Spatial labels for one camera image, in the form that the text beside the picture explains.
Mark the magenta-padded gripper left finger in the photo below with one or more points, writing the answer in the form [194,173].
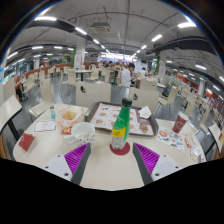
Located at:
[77,156]

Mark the beige table with black leg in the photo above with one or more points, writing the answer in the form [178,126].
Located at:
[9,108]
[216,133]

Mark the crumpled white napkin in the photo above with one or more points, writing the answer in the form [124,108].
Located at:
[145,112]

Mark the clear plastic packet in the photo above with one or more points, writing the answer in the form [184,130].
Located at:
[195,154]

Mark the flat round red coaster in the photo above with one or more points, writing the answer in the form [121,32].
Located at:
[125,150]

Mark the red snack packet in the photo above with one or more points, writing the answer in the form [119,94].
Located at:
[66,130]

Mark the red card holder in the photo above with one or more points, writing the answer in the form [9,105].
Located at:
[26,141]

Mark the white paper slip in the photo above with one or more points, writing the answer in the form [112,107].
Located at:
[44,126]

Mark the colourful printed paper sheet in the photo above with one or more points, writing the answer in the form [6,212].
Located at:
[170,138]

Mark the white polka-dot mug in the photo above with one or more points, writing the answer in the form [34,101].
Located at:
[81,133]

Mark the red paper cup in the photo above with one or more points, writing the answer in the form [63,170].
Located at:
[180,123]

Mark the dark food tray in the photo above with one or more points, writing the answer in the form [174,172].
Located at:
[103,116]

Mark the small red sachet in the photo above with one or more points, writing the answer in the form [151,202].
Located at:
[187,142]

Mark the group of beige chairs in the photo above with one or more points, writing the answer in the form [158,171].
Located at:
[45,90]

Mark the person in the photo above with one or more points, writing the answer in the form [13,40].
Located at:
[126,76]

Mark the green-labelled clear drink bottle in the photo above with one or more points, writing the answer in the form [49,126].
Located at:
[120,126]

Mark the group of ceiling lights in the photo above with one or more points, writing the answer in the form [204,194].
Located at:
[186,24]

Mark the ceiling air conditioner unit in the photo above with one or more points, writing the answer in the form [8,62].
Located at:
[100,27]

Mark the clear bag with fried food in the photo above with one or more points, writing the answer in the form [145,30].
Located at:
[69,115]

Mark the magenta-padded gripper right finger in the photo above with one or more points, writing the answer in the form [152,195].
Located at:
[146,156]

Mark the beige wooden chair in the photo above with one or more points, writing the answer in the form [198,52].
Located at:
[95,93]
[146,99]

